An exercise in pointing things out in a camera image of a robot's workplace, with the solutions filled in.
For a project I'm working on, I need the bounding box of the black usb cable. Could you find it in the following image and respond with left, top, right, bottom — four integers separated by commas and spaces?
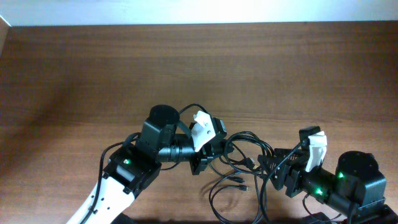
208, 177, 268, 224

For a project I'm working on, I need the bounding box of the black cable bundle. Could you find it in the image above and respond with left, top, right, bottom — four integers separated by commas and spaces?
217, 131, 276, 180

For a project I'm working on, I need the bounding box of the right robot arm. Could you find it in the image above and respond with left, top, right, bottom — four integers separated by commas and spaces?
257, 148, 397, 223

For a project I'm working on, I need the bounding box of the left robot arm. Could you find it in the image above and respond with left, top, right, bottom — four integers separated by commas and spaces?
69, 105, 233, 223

